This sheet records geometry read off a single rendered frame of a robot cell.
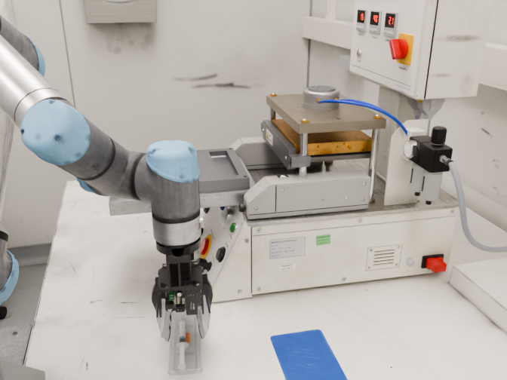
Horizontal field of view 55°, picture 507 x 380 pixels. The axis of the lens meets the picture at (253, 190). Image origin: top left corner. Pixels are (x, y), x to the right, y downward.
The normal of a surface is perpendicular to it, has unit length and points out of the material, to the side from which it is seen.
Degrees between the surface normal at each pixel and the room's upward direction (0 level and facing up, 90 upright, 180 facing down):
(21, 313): 0
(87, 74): 90
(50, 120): 50
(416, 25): 90
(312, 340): 0
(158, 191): 90
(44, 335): 0
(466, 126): 90
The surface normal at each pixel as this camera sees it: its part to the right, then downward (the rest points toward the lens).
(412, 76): -0.98, 0.08
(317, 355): 0.00, -0.92
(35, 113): -0.25, -0.30
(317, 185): 0.21, 0.38
